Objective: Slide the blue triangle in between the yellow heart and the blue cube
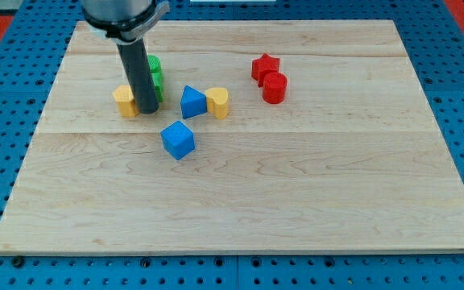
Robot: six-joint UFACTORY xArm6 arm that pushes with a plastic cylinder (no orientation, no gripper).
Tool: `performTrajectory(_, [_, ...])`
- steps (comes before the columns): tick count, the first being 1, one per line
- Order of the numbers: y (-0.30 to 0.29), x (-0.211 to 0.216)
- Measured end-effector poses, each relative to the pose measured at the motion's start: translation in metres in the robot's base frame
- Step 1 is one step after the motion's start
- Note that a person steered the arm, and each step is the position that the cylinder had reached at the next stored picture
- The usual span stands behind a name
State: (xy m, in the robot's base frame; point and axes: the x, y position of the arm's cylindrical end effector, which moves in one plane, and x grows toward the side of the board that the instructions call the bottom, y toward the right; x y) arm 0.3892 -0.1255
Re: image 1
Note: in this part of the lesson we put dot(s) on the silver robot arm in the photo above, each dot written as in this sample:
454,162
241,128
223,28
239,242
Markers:
126,22

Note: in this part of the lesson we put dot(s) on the yellow heart block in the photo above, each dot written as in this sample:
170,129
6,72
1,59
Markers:
217,101

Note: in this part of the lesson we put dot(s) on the red cylinder block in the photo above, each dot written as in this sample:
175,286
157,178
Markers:
274,87

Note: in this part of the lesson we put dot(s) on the green cylinder block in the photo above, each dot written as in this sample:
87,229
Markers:
154,64

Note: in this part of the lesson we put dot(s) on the blue triangle block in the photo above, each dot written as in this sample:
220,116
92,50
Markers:
192,103

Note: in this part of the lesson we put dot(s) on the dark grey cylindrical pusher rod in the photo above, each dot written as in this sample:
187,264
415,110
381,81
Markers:
138,73

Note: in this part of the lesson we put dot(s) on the light wooden board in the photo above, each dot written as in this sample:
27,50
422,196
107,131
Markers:
352,162

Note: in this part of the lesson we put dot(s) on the red star block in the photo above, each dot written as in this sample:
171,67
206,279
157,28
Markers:
262,66

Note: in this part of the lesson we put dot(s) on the yellow pentagon block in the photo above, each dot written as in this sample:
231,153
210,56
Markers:
125,101

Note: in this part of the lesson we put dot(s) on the green star block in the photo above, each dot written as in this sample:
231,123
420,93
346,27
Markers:
158,81

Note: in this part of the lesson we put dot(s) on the blue cube block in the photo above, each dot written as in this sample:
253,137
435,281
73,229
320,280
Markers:
178,140

